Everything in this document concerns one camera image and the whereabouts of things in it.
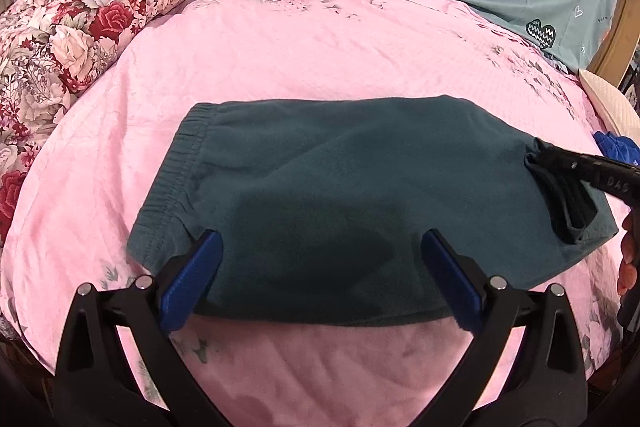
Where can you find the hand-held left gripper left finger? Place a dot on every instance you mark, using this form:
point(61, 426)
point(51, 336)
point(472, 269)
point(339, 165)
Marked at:
point(192, 277)

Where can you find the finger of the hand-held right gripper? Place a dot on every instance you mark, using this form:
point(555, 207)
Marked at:
point(590, 172)

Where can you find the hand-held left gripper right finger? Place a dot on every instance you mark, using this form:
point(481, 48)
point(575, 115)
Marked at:
point(450, 277)

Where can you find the dark green pants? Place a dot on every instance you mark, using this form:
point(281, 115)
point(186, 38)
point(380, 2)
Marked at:
point(325, 177)

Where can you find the person's right hand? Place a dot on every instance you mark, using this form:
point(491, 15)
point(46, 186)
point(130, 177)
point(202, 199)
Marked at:
point(631, 257)

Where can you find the blue cloth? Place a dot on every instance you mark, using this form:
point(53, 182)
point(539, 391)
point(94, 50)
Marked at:
point(615, 147)

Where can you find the cream textured pillow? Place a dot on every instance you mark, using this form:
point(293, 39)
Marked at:
point(617, 107)

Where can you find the pink floral bed sheet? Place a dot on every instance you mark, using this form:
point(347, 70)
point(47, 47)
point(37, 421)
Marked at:
point(300, 47)

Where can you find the red rose floral quilt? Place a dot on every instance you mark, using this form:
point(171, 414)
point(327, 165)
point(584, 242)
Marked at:
point(90, 17)

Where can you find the wooden bed frame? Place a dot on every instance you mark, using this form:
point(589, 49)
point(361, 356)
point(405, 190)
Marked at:
point(620, 32)

